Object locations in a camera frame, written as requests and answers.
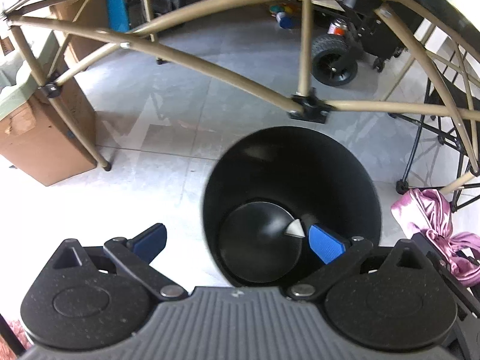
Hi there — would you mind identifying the pink satin scrunchie bag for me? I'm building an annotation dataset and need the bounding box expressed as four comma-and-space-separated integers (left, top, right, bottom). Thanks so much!
391, 189, 479, 287

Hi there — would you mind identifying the black round trash bin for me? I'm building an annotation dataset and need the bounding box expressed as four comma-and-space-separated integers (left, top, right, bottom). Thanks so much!
202, 126, 382, 287

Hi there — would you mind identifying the black folding chair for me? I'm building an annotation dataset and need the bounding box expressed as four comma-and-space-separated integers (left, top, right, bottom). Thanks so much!
387, 44, 480, 212

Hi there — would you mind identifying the cardboard box with green liner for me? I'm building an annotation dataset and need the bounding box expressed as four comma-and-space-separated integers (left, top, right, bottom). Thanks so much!
1, 32, 97, 186

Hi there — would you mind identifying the black wagon wheel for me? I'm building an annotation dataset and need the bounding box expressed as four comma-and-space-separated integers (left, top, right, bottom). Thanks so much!
312, 34, 358, 87

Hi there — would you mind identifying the tan folding camping table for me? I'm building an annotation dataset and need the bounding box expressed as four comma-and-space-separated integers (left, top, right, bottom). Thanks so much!
0, 0, 480, 196

